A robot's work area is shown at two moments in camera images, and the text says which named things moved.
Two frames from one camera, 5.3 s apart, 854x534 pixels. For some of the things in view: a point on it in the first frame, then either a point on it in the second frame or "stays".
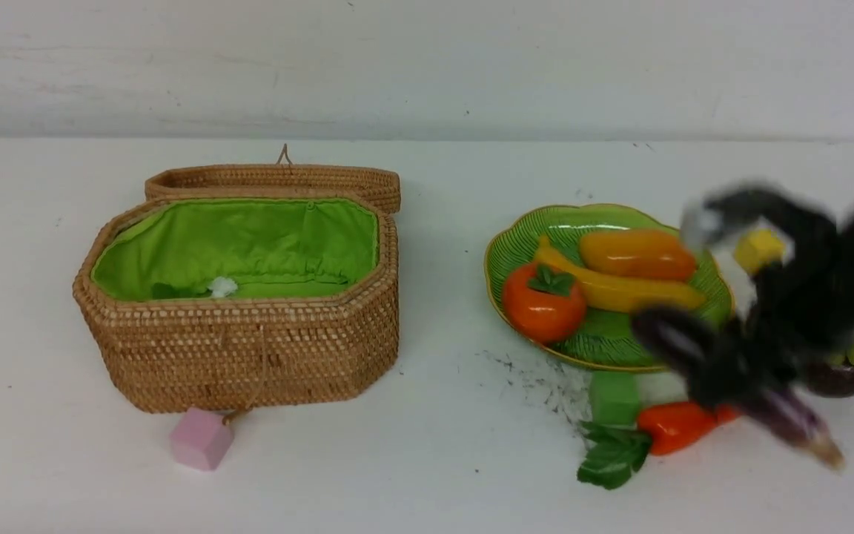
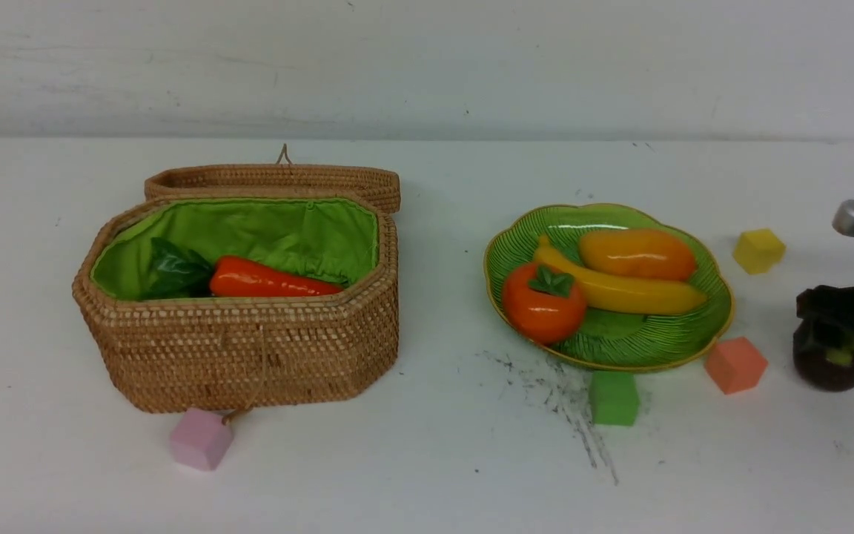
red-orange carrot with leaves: (662, 429) → (240, 277)
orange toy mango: (637, 251) stays
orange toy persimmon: (545, 306) stays
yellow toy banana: (611, 293) stays
